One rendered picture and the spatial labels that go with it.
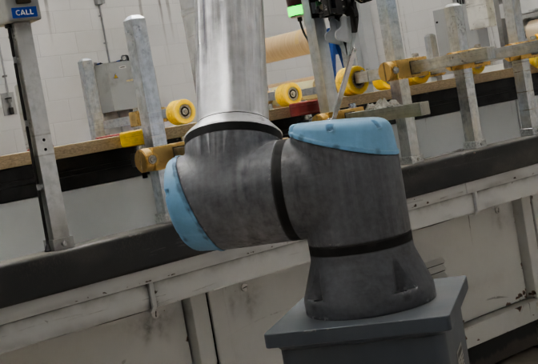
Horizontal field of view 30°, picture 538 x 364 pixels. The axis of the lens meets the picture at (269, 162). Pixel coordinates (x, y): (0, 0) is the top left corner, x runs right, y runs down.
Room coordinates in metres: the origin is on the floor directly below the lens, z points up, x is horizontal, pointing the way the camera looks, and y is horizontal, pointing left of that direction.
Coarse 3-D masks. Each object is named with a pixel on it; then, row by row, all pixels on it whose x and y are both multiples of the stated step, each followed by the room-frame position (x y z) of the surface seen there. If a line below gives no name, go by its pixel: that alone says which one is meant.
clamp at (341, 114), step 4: (352, 108) 2.45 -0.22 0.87; (356, 108) 2.46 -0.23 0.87; (360, 108) 2.47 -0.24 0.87; (328, 112) 2.42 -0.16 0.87; (332, 112) 2.41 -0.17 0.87; (340, 112) 2.43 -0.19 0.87; (344, 112) 2.44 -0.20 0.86; (348, 112) 2.44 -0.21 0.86; (316, 116) 2.42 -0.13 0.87; (320, 116) 2.40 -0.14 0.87; (324, 116) 2.41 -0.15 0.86; (328, 116) 2.41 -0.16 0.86; (340, 116) 2.43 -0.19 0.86; (344, 116) 2.43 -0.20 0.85; (312, 120) 2.43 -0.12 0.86; (316, 120) 2.42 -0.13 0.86; (320, 120) 2.40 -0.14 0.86
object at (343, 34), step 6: (342, 18) 2.36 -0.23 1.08; (348, 18) 2.37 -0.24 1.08; (342, 24) 2.36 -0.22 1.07; (348, 24) 2.37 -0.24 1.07; (336, 30) 2.35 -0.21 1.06; (342, 30) 2.36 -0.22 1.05; (348, 30) 2.37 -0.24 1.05; (336, 36) 2.35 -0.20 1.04; (342, 36) 2.36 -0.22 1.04; (348, 36) 2.37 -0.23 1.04; (354, 36) 2.37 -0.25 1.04; (348, 42) 2.37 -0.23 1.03; (354, 42) 2.38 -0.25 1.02; (348, 48) 2.38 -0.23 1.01; (348, 54) 2.38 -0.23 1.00
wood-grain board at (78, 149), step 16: (448, 80) 2.97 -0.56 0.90; (480, 80) 3.05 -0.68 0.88; (352, 96) 2.73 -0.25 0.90; (368, 96) 2.77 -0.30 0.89; (384, 96) 2.80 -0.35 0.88; (272, 112) 2.56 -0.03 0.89; (288, 112) 2.59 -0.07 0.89; (176, 128) 2.38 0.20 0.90; (80, 144) 2.23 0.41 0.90; (96, 144) 2.25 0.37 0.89; (112, 144) 2.28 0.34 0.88; (0, 160) 2.11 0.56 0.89; (16, 160) 2.13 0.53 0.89
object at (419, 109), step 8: (408, 104) 2.27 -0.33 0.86; (416, 104) 2.25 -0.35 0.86; (424, 104) 2.25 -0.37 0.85; (352, 112) 2.44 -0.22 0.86; (360, 112) 2.39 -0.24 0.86; (368, 112) 2.37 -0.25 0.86; (376, 112) 2.35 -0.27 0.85; (384, 112) 2.33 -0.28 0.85; (392, 112) 2.31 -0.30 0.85; (400, 112) 2.29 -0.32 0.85; (408, 112) 2.27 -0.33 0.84; (416, 112) 2.25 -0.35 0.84; (424, 112) 2.25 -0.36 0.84; (304, 120) 2.56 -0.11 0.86
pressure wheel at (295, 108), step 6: (300, 102) 2.54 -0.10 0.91; (306, 102) 2.54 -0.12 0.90; (312, 102) 2.54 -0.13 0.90; (318, 102) 2.55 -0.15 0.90; (294, 108) 2.55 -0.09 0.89; (300, 108) 2.54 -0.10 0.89; (306, 108) 2.53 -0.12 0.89; (312, 108) 2.54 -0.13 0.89; (318, 108) 2.55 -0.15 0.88; (294, 114) 2.55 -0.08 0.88; (300, 114) 2.54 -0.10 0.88; (306, 114) 2.54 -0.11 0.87
